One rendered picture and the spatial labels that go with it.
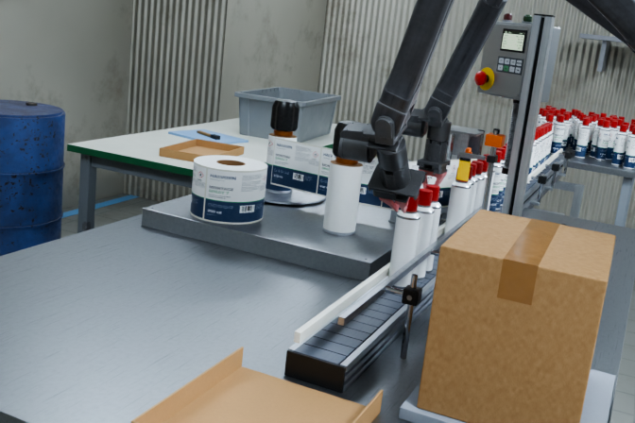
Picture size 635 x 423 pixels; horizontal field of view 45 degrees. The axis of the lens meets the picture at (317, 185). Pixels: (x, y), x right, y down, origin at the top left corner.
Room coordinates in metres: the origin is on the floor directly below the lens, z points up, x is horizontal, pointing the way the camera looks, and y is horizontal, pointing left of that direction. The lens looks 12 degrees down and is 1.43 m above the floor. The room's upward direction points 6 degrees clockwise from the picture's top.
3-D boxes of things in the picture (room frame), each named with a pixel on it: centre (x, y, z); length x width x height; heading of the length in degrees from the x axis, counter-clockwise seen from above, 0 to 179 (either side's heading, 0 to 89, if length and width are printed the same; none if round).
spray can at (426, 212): (1.67, -0.24, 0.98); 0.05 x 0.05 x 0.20
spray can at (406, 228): (1.59, -0.20, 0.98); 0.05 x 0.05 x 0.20
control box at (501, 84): (2.01, -0.48, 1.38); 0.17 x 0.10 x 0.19; 32
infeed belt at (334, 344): (1.94, -0.36, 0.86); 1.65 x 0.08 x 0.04; 156
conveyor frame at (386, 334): (1.94, -0.36, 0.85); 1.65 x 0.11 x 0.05; 156
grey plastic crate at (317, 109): (4.12, 0.20, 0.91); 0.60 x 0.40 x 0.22; 161
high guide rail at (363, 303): (1.66, -0.28, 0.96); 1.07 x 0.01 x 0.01; 156
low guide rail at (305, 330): (1.69, -0.21, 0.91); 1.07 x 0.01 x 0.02; 156
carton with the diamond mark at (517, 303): (1.20, -0.36, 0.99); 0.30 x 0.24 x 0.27; 158
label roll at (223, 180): (2.03, 0.24, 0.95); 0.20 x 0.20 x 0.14
